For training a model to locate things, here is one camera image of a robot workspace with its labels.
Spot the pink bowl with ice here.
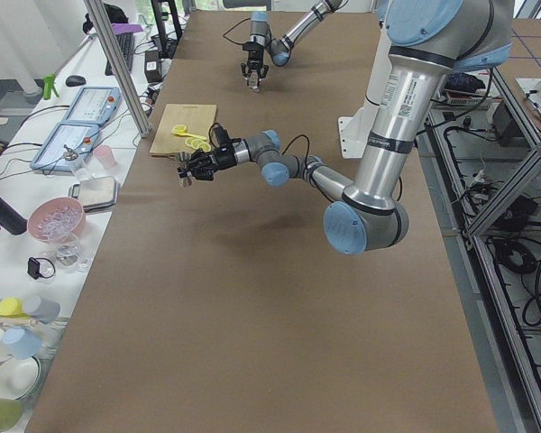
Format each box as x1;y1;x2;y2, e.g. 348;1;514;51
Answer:
27;197;86;244

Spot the steel cocktail jigger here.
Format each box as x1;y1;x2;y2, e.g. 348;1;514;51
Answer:
174;152;194;188

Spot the pink plastic cup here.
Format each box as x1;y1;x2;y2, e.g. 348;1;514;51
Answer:
93;144;116;169

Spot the bamboo cutting board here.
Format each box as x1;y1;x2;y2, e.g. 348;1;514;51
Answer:
149;104;217;157

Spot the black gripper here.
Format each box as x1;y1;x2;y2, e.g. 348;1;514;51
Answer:
241;41;270;87
177;146;235;181

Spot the green spray handle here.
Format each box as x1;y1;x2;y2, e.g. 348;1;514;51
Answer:
42;74;60;100

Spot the black water bottle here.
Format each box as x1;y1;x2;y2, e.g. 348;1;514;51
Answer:
0;197;27;235

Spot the black computer mouse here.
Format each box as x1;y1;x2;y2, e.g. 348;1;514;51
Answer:
65;75;87;88

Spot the inner lemon slice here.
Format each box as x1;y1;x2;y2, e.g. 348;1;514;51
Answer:
185;138;202;150

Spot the blue teach pendant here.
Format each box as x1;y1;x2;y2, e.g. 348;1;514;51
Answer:
30;122;100;172
63;87;122;126

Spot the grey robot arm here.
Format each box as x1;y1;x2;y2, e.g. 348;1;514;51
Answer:
241;0;345;92
178;1;514;254

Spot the aluminium frame post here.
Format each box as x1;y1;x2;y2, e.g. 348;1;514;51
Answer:
84;0;151;138

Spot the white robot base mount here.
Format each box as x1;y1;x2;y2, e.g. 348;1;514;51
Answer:
338;19;391;159

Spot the black keyboard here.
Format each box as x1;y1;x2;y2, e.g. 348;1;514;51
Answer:
115;32;134;72

